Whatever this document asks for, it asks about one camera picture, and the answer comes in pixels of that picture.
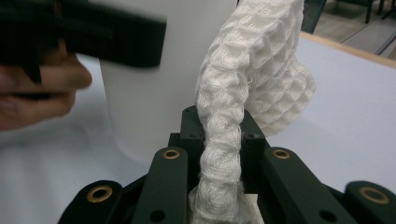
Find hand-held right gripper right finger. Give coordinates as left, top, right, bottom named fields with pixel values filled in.
left=240, top=109, right=269, bottom=194

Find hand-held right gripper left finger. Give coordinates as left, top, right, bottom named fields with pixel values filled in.
left=169, top=105, right=206, bottom=188

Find white waffle cloth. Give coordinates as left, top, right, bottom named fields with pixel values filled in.
left=187, top=0, right=318, bottom=224

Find white cylinder device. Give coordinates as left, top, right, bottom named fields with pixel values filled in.
left=90, top=0, right=239, bottom=166

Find pale blue table mat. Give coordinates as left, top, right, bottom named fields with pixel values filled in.
left=0, top=34, right=396, bottom=224

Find black cabinet with glass side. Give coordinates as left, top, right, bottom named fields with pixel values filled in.
left=302, top=0, right=328, bottom=35

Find dark furniture legs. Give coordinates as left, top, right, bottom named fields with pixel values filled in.
left=334, top=0, right=396, bottom=25

